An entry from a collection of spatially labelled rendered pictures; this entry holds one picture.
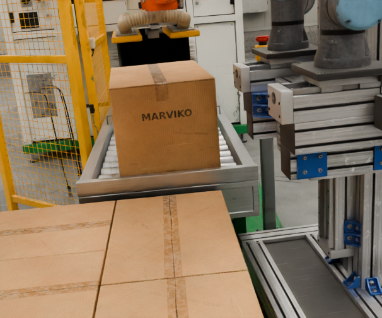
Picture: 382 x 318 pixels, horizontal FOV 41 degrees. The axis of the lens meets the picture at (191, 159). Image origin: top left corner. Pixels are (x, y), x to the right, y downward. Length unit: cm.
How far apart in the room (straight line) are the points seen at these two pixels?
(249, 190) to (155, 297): 82
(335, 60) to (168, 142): 81
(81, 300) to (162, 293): 20
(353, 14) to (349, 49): 17
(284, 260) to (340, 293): 30
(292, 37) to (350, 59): 50
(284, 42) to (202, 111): 40
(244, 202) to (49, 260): 82
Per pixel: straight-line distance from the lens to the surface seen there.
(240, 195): 203
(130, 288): 139
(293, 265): 212
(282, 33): 191
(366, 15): 130
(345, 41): 144
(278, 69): 190
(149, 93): 195
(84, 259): 157
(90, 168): 220
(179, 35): 174
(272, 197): 267
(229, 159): 230
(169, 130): 198
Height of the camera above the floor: 126
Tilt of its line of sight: 18 degrees down
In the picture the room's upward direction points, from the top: 5 degrees counter-clockwise
